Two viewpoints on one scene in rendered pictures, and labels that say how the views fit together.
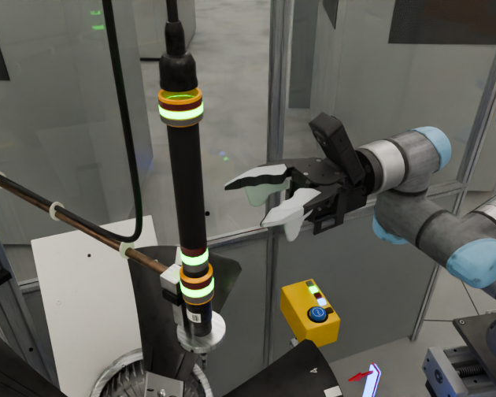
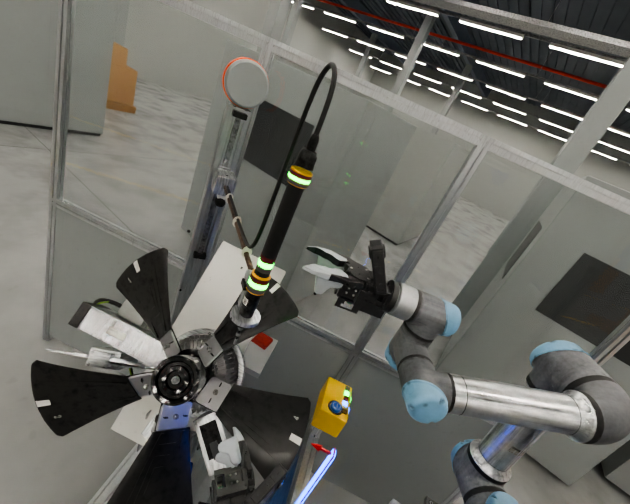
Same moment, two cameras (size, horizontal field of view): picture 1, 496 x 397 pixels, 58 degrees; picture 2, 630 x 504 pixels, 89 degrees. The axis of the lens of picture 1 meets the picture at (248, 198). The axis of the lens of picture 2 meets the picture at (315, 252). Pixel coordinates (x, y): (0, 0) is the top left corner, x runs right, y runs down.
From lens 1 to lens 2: 0.27 m
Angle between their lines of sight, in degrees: 23
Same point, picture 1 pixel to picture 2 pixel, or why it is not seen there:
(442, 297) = not seen: outside the picture
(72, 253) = (235, 260)
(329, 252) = (386, 398)
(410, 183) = (417, 327)
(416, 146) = (433, 304)
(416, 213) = (410, 348)
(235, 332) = not seen: hidden behind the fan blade
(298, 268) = (359, 391)
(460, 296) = not seen: outside the picture
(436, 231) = (411, 363)
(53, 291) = (212, 271)
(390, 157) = (409, 296)
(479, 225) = (440, 378)
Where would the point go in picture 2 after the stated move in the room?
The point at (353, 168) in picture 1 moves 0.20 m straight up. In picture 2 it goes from (379, 283) to (430, 195)
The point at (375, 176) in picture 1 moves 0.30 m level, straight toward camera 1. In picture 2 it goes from (391, 299) to (271, 318)
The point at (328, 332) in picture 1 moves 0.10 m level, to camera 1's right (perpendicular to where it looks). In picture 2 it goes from (333, 425) to (357, 447)
